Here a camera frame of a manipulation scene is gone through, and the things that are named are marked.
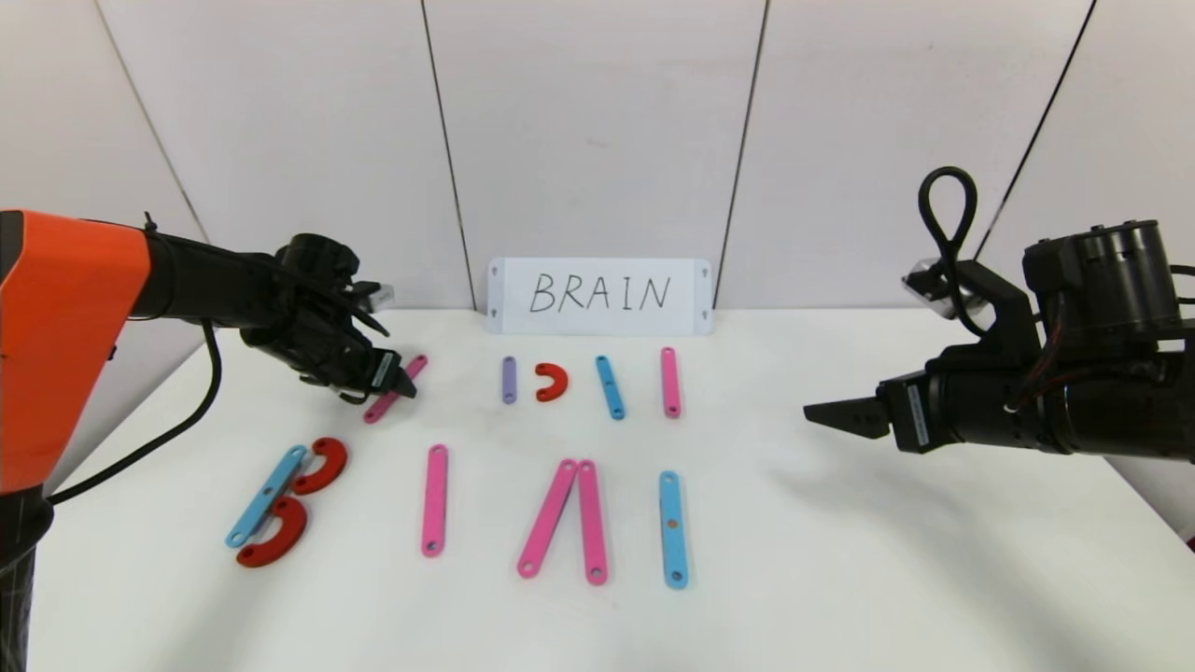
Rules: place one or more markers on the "small red arc piece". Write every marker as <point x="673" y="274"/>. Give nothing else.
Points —
<point x="562" y="381"/>

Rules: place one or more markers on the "long blue bar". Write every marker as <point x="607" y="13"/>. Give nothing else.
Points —
<point x="261" y="502"/>
<point x="672" y="551"/>

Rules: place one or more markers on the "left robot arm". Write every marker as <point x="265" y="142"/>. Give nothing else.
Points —
<point x="75" y="327"/>

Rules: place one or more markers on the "short pink bar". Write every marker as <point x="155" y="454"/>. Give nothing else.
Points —
<point x="669" y="381"/>

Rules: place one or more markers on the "large red arc piece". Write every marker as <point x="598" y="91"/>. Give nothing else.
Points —
<point x="335" y="465"/>
<point x="296" y="534"/>

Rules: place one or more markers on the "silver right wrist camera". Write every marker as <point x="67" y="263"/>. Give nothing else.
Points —
<point x="924" y="280"/>

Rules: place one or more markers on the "long pink bar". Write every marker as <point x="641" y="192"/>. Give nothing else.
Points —
<point x="378" y="411"/>
<point x="548" y="516"/>
<point x="591" y="523"/>
<point x="434" y="504"/>

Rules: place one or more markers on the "short blue bar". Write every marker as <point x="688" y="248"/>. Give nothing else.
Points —
<point x="610" y="386"/>

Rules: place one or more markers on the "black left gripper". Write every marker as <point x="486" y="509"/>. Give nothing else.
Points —
<point x="381" y="370"/>

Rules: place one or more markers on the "white BRAIN sign card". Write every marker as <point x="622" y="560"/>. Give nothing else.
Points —
<point x="509" y="299"/>

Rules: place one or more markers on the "black right camera mount bracket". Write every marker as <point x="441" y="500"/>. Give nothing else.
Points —
<point x="1008" y="313"/>

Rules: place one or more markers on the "short purple bar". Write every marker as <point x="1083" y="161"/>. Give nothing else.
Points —
<point x="510" y="379"/>

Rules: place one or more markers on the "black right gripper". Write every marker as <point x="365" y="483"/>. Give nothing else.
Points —
<point x="914" y="414"/>

